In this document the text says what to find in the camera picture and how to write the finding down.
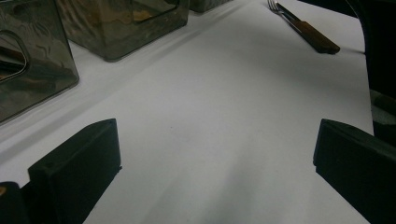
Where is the knife with wooden handle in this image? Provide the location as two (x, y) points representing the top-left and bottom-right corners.
(276, 2), (341, 55)

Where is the grey translucent plastic bin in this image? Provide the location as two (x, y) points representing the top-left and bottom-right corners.
(55, 0), (191, 63)
(0, 0), (79, 125)

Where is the fork with wooden handle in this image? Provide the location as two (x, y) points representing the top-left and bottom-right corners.
(266, 0), (335, 54)

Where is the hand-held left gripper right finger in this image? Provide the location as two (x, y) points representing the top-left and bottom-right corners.
(312, 118), (396, 224)

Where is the white table sheet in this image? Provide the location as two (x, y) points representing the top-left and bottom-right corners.
(0, 0), (375, 224)

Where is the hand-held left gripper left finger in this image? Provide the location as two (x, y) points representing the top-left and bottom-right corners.
(21, 118), (122, 224)

